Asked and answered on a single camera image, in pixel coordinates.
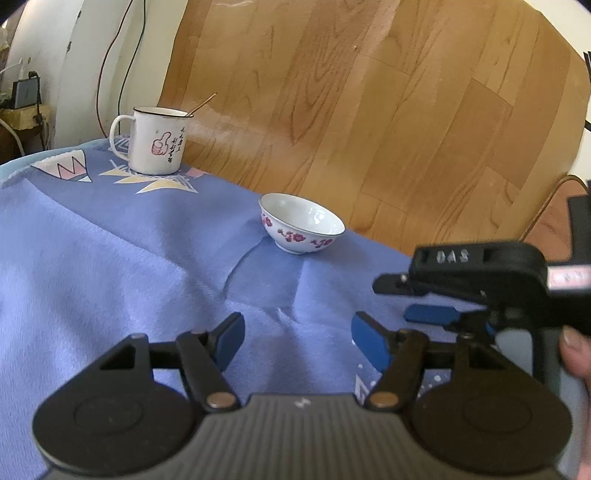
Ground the white bowl red flower print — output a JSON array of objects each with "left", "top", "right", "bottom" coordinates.
[{"left": 259, "top": 193, "right": 346, "bottom": 254}]

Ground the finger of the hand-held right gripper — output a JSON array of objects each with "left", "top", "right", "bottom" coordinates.
[
  {"left": 403, "top": 304, "right": 497, "bottom": 340},
  {"left": 372, "top": 272, "right": 417, "bottom": 296}
]

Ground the blue printed cloth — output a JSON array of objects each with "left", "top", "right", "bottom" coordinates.
[{"left": 0, "top": 134, "right": 571, "bottom": 480}]

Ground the brown seat cushion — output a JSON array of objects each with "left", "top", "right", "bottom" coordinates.
[{"left": 522, "top": 174, "right": 591, "bottom": 261}]

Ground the black cable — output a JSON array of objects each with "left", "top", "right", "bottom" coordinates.
[{"left": 116, "top": 0, "right": 147, "bottom": 116}]

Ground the white enamel mug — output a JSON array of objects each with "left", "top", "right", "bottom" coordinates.
[{"left": 109, "top": 106, "right": 195, "bottom": 176}]

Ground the thin gold stick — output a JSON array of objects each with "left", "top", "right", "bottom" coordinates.
[{"left": 186, "top": 93, "right": 218, "bottom": 117}]

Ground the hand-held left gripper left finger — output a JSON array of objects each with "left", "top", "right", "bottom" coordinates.
[{"left": 98, "top": 311, "right": 246, "bottom": 412}]

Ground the wooden side stand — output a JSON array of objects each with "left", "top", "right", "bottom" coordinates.
[{"left": 0, "top": 105, "right": 52, "bottom": 164}]

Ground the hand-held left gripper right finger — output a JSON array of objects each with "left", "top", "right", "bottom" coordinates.
[{"left": 351, "top": 311, "right": 505, "bottom": 412}]

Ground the grey power adapter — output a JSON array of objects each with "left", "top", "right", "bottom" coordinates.
[{"left": 10, "top": 77, "right": 41, "bottom": 110}]

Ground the person's right hand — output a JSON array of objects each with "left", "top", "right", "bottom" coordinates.
[{"left": 558, "top": 329, "right": 591, "bottom": 480}]

